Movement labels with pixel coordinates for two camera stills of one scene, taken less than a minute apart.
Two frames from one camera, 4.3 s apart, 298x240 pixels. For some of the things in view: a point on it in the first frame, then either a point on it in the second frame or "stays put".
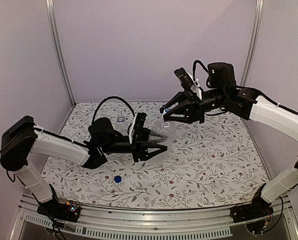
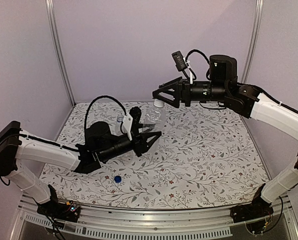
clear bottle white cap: (163, 132) → (156, 118)
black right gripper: (194, 107) → (182, 90)
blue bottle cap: (117, 179) stays put
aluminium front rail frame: (208, 222) stays put
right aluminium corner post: (253, 40) stays put
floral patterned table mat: (215, 164) stays put
